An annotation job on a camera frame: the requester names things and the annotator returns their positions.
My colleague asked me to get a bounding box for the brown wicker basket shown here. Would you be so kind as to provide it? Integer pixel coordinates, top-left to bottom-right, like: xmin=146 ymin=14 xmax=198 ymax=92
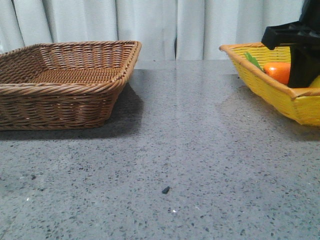
xmin=0 ymin=40 xmax=142 ymax=131

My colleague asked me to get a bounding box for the yellow wicker basket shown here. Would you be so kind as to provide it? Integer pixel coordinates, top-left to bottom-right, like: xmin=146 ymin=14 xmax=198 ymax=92
xmin=219 ymin=42 xmax=320 ymax=126

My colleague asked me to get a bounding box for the white curtain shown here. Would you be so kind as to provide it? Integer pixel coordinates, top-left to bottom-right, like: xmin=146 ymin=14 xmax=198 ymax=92
xmin=0 ymin=0 xmax=303 ymax=61

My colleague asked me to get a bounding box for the yellow tape roll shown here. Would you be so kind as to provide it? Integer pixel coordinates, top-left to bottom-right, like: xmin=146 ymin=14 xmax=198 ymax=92
xmin=309 ymin=75 xmax=320 ymax=88

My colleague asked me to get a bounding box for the small black debris piece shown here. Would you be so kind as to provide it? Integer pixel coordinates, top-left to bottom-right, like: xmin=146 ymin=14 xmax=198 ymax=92
xmin=161 ymin=186 xmax=170 ymax=194

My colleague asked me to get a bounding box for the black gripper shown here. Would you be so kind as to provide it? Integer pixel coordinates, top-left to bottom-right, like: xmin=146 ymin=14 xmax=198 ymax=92
xmin=261 ymin=0 xmax=320 ymax=88

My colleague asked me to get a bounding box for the orange toy carrot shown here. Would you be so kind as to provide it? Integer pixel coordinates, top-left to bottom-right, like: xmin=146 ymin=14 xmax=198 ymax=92
xmin=244 ymin=52 xmax=291 ymax=85

